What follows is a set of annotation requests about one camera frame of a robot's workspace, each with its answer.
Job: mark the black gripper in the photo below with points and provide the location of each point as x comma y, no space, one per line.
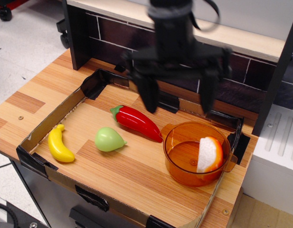
177,53

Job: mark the toy salmon sushi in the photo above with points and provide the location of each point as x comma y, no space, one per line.
210,155

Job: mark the orange transparent plastic pot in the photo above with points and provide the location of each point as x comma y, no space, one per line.
181,146

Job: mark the cardboard fence with black tape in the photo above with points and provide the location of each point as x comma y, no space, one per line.
126,188

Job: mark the red toy chili pepper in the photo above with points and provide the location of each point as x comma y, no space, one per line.
137,121

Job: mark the green toy pear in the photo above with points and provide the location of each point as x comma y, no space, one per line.
107,139

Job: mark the dark brick backsplash panel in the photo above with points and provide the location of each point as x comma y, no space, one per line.
106,36

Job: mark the white ribbed cabinet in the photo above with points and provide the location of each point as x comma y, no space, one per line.
269,177

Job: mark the black caster wheel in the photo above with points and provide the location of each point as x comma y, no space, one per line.
61,27

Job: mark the yellow toy banana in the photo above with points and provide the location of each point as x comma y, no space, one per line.
56,146

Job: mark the black chair caster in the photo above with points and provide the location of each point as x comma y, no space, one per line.
5,13

